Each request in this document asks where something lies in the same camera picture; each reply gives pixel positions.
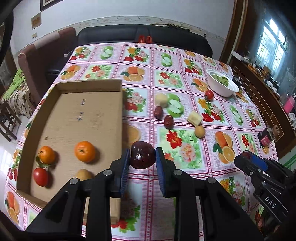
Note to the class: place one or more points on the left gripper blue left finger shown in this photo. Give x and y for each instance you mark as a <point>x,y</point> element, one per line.
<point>120,169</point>

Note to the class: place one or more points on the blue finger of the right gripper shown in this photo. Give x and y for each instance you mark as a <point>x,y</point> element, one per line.
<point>256,160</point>

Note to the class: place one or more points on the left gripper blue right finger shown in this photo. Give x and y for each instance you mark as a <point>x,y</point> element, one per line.
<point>165,169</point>

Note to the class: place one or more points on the dark plum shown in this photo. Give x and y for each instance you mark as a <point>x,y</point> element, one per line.
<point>143,155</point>

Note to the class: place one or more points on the yellow longan fruit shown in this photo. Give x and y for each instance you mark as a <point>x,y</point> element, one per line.
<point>84,174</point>

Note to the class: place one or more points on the orange mandarin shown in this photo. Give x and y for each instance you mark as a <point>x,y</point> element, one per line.
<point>85,151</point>

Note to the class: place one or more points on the red jujube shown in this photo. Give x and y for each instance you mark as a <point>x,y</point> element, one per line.
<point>168,122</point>
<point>158,113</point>

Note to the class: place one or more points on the brown kiwi fruit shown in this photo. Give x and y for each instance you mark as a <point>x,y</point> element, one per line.
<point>199,131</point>

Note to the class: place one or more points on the pale sugarcane chunk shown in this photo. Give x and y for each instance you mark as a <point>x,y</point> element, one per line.
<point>161,100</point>
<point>194,118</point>

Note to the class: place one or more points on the mandarin with leaf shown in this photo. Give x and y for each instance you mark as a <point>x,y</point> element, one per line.
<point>46,157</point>

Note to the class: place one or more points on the red tomato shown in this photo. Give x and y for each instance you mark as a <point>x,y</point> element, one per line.
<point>209,95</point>
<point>40,176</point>

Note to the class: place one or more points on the dark jar with cork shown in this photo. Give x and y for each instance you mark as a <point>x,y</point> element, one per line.
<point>268,135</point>

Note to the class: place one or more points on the cardboard tray box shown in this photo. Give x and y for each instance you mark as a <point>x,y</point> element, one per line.
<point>69,113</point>

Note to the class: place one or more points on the wooden sideboard cabinet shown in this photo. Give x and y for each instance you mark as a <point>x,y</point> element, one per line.
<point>268,105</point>

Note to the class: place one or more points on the pink container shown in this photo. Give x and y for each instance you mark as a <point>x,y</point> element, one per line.
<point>289,104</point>

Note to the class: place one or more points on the floral fruit print tablecloth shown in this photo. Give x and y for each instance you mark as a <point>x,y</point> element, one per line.
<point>231,126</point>

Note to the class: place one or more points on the small black cup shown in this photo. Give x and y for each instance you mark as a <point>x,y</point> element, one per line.
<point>237,81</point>

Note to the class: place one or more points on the white bowl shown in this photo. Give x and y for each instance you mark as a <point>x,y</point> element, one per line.
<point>220,88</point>

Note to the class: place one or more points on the green vegetables in bowl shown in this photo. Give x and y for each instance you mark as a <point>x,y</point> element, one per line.
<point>221,79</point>

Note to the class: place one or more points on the wooden stool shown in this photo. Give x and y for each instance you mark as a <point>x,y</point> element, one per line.
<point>9,120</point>

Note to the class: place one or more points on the green patterned bedding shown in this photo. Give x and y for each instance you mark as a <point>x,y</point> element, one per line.
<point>18,96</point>

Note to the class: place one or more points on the brown armchair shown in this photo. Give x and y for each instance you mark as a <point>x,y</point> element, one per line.
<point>36,59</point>

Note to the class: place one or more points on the red item on sofa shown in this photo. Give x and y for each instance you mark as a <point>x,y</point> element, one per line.
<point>145,39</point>

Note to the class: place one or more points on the black leather sofa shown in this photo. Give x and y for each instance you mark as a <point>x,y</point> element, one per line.
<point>169,35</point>

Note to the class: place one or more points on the framed wall painting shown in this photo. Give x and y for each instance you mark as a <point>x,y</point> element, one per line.
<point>45,4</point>

